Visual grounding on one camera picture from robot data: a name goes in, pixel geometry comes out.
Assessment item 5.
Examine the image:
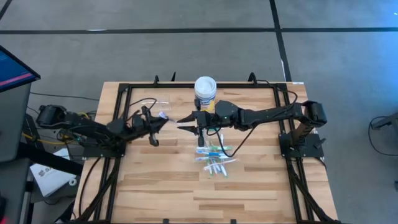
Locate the computer monitor blue screen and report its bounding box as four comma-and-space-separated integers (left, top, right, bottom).
0, 45, 42, 93

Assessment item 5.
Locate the grey metal stand leg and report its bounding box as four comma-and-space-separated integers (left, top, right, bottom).
371, 111, 398, 131

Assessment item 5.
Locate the grey monitor cabinet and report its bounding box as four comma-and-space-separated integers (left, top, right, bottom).
0, 82, 32, 163

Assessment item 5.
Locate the black stand beam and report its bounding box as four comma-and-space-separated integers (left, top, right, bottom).
17, 141, 84, 175

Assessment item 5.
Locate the clear acrylic organizer box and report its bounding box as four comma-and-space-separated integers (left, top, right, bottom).
134, 98, 172, 111

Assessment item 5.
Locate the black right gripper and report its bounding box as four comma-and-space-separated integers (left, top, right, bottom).
177, 99, 216, 147

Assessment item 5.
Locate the white box on floor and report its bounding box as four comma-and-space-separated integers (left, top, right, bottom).
29, 147, 78, 198

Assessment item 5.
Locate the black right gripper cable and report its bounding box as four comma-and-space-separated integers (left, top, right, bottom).
205, 123, 259, 158

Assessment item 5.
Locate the thin black floor cable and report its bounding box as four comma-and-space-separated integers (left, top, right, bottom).
29, 91, 100, 102

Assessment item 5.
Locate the black floor cable loop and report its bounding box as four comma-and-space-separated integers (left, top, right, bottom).
368, 115, 398, 157

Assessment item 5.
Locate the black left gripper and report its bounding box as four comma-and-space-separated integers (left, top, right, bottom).
130, 106, 170, 147

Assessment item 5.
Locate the yellow cable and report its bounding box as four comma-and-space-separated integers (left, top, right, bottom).
21, 132, 78, 146

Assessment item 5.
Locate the yellow Lysol wipes canister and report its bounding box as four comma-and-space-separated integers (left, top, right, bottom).
193, 76, 218, 113

